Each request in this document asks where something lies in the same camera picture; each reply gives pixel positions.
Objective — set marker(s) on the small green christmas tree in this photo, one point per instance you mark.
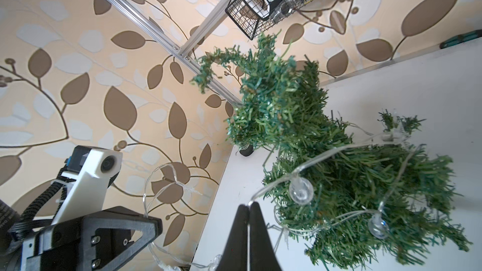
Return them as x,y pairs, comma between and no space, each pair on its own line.
349,200

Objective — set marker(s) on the black tape roll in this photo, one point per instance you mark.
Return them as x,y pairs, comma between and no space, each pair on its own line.
247,151

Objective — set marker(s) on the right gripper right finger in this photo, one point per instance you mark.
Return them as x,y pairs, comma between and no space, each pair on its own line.
261,253

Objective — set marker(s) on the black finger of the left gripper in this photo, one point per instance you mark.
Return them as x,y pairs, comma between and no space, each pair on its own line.
113,237

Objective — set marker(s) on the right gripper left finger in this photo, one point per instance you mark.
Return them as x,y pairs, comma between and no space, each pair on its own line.
235,254

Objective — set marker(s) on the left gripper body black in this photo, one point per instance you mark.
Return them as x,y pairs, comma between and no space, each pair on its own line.
57,247

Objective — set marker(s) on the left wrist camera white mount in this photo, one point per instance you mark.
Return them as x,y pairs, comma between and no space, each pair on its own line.
92,170

